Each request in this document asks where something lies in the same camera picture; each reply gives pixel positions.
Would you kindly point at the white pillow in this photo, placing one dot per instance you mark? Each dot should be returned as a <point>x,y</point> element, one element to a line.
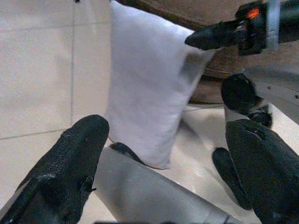
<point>144,81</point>

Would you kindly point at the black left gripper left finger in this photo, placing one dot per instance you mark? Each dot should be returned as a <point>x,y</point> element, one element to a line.
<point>67,158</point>

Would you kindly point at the silver robot leg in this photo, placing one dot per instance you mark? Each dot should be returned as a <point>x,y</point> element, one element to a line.
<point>144,189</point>
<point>280,81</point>

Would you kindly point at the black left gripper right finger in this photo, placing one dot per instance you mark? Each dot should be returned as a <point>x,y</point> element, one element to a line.
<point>268,168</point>

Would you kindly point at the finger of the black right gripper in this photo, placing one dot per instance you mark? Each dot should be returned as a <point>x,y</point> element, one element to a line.
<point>210,37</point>

